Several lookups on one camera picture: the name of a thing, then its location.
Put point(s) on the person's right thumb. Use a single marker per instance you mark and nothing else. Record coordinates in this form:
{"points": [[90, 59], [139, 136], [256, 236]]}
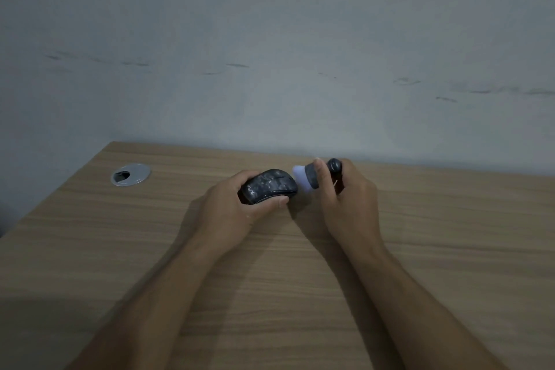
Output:
{"points": [[321, 176]]}

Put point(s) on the black computer mouse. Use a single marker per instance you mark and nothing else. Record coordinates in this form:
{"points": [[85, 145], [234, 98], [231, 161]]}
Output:
{"points": [[269, 185]]}

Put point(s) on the person's left hand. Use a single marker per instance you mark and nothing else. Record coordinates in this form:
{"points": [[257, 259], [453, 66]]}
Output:
{"points": [[225, 216]]}

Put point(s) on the person's right forearm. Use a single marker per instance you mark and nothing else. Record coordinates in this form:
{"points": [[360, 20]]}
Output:
{"points": [[416, 313]]}

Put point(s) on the person's left thumb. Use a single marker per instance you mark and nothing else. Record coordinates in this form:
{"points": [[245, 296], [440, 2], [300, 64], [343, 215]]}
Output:
{"points": [[269, 206]]}

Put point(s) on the person's right hand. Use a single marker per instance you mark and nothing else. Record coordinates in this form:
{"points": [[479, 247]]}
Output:
{"points": [[353, 209]]}

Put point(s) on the person's left forearm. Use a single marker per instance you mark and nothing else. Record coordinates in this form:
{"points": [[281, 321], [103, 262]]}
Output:
{"points": [[147, 317]]}

